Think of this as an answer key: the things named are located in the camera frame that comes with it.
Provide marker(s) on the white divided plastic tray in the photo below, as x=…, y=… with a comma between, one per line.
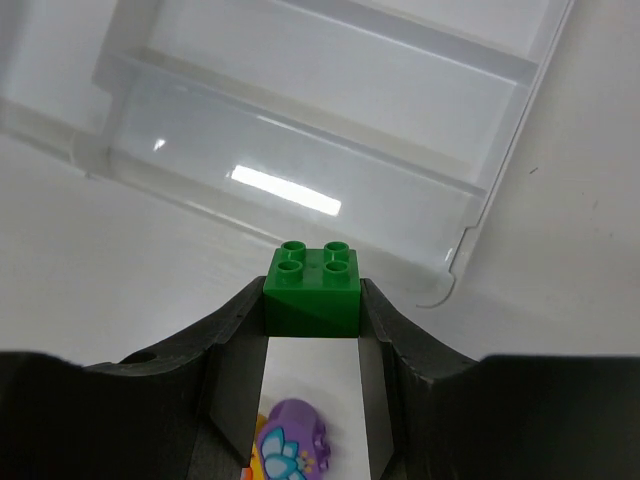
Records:
x=386, y=124

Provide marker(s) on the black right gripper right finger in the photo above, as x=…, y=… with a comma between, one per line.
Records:
x=434, y=413

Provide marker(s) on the purple flower lego piece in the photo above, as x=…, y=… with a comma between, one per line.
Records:
x=293, y=444

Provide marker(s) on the green square lego brick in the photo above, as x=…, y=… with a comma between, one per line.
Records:
x=313, y=293

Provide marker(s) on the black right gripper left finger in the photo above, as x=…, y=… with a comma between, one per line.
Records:
x=183, y=408

